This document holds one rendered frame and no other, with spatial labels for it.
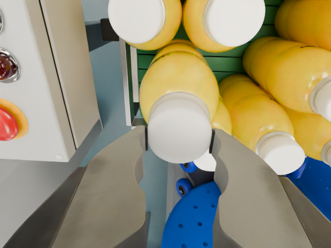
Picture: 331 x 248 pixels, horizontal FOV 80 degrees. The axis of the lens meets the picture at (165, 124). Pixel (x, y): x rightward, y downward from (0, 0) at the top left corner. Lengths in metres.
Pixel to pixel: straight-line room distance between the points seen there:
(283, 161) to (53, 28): 0.25
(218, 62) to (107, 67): 1.06
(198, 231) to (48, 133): 0.25
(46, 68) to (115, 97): 1.23
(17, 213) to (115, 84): 0.87
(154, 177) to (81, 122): 1.55
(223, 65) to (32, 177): 0.81
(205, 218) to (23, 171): 0.71
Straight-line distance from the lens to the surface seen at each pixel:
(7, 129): 0.22
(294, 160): 0.24
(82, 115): 0.25
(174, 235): 0.34
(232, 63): 0.38
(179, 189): 0.43
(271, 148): 0.22
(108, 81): 1.39
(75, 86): 0.24
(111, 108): 1.45
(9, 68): 0.20
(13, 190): 0.88
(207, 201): 0.38
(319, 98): 0.22
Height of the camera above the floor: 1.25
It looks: 60 degrees down
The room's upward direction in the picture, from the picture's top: 174 degrees counter-clockwise
